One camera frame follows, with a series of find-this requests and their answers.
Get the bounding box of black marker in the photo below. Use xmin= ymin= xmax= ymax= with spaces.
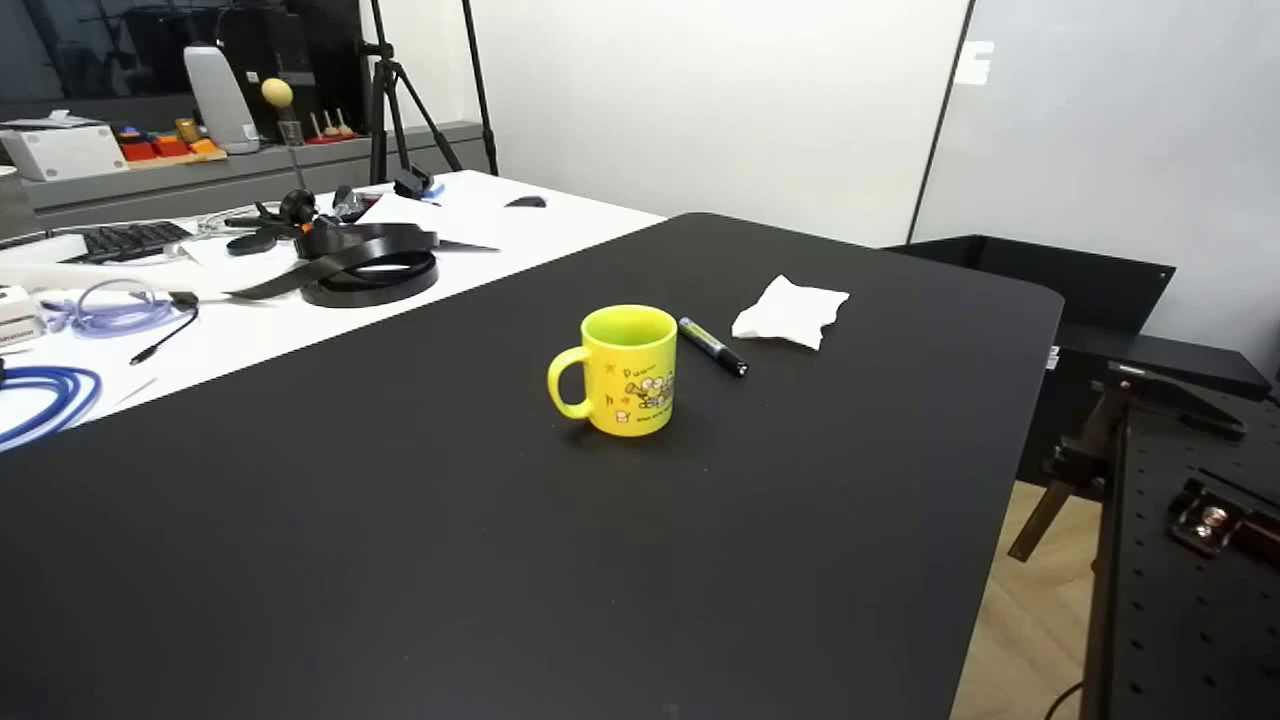
xmin=675 ymin=317 xmax=746 ymax=378

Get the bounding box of yellow mug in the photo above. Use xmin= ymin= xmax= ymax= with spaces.
xmin=543 ymin=303 xmax=675 ymax=440

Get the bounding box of white crumpled cloth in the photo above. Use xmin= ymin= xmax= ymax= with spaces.
xmin=733 ymin=274 xmax=849 ymax=351

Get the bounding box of black computer mouse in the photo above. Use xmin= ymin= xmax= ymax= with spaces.
xmin=504 ymin=197 xmax=547 ymax=207

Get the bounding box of black tripod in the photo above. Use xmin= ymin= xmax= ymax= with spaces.
xmin=359 ymin=0 xmax=459 ymax=180

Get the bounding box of yellow ball microphone stand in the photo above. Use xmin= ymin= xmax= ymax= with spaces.
xmin=228 ymin=74 xmax=315 ymax=256

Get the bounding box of black keyboard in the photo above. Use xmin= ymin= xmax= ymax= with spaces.
xmin=82 ymin=220 xmax=186 ymax=264

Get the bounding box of black perforated side table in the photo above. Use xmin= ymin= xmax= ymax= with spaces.
xmin=1010 ymin=364 xmax=1280 ymax=720

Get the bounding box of white box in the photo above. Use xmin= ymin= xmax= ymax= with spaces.
xmin=0 ymin=123 xmax=127 ymax=182

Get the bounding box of black coiled strap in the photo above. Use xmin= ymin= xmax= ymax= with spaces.
xmin=222 ymin=220 xmax=504 ymax=310

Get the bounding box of purple cable coil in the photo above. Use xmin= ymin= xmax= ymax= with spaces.
xmin=38 ymin=274 xmax=201 ymax=339

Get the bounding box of blue cable coil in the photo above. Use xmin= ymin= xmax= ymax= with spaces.
xmin=0 ymin=364 xmax=109 ymax=454

